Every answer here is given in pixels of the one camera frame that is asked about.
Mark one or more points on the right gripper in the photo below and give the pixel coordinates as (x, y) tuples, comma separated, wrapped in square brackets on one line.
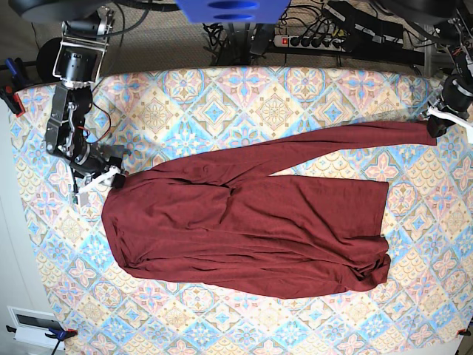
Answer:
[(94, 161)]

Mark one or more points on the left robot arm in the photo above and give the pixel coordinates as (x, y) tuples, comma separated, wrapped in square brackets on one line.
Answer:
[(458, 31)]

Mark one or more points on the black round stool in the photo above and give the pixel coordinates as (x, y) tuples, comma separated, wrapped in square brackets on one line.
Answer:
[(46, 59)]

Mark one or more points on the blue clamp upper left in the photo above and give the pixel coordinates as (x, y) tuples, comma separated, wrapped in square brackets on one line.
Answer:
[(17, 77)]

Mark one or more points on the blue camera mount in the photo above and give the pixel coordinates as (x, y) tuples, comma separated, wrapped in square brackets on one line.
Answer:
[(229, 11)]

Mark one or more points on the patterned tablecloth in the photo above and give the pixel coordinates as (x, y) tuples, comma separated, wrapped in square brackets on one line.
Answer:
[(159, 116)]

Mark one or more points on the red black clamp left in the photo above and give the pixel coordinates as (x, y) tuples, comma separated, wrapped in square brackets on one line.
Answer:
[(12, 100)]

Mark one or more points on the blue orange clamp bottom left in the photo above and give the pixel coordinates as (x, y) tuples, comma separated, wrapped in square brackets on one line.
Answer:
[(44, 337)]

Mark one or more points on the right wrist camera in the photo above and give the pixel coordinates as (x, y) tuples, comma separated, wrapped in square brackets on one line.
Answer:
[(81, 199)]

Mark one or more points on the white wall outlet box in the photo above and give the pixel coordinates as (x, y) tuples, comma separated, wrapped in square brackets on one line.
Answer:
[(23, 317)]

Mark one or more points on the metal table frame leg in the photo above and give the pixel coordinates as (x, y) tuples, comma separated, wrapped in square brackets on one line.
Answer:
[(437, 61)]

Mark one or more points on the orange clamp bottom right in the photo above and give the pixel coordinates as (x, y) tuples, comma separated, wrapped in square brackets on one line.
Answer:
[(464, 333)]

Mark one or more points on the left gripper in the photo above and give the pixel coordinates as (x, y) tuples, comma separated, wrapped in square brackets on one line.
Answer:
[(455, 98)]

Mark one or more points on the dark red t-shirt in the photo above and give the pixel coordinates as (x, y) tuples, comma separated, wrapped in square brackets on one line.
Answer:
[(234, 219)]

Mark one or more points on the white power strip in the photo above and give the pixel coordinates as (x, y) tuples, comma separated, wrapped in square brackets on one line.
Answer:
[(323, 42)]

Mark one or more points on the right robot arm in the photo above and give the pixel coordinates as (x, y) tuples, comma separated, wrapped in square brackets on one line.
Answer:
[(77, 67)]

